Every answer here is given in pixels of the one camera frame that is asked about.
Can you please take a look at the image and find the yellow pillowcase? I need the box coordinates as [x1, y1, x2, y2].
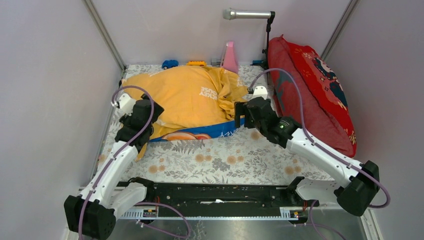
[122, 65, 248, 142]

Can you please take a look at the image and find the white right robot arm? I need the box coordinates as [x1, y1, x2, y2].
[234, 97, 380, 217]

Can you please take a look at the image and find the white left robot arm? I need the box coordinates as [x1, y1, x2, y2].
[64, 93, 164, 240]

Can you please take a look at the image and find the red patterned pillow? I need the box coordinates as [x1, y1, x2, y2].
[267, 36, 357, 158]

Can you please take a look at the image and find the floral bed sheet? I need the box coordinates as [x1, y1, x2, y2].
[96, 63, 333, 186]

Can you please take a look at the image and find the pink metronome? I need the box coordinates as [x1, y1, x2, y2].
[219, 41, 239, 74]

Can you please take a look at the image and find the orange toy car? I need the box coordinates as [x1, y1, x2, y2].
[186, 60, 208, 67]

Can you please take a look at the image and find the blue toy car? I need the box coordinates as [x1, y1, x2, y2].
[161, 59, 179, 70]

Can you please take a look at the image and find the silver microphone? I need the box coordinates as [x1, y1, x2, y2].
[222, 8, 276, 21]

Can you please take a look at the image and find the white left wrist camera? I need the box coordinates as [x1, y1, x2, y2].
[117, 93, 136, 116]

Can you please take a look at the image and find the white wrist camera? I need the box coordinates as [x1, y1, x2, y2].
[251, 85, 268, 100]
[117, 93, 136, 116]

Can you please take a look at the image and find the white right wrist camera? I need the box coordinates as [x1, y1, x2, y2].
[251, 85, 268, 100]

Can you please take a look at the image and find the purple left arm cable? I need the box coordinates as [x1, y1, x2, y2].
[77, 85, 192, 240]

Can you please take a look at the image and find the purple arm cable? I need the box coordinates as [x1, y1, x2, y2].
[247, 67, 392, 240]
[77, 85, 192, 240]

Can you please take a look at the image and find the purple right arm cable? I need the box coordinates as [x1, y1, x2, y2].
[247, 67, 392, 240]

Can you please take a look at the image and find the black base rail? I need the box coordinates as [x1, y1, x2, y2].
[118, 177, 319, 220]

